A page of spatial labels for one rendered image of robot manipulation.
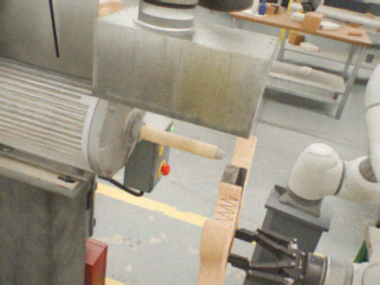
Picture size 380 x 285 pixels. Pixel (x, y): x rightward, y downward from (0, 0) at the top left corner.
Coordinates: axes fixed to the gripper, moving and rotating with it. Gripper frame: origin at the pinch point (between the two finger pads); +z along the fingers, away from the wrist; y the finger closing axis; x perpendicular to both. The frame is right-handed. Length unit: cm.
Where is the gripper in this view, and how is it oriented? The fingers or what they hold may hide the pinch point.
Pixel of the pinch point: (232, 244)
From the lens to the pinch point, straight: 94.9
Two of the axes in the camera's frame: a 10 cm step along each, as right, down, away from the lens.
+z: -9.5, -2.6, 1.8
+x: 1.0, -7.7, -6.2
